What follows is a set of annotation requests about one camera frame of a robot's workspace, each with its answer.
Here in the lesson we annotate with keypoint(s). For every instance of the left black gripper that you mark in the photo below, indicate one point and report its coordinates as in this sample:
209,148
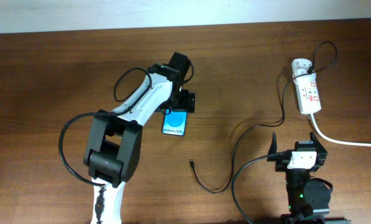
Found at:
187,102

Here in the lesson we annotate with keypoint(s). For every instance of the white USB charger plug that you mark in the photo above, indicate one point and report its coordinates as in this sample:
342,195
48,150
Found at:
300,66

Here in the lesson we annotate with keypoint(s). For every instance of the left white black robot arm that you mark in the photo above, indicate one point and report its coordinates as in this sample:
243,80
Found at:
113,148

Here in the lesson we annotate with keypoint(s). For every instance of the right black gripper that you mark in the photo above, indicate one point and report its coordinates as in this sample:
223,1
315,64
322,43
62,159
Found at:
321,154

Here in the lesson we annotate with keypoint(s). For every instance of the blue screen Galaxy smartphone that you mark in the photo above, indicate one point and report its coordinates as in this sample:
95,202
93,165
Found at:
175,123

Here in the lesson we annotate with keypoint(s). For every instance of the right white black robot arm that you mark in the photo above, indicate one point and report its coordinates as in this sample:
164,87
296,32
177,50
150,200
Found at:
308,196

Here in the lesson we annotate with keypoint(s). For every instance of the white power strip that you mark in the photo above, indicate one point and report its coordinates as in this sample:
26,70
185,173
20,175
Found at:
307,94

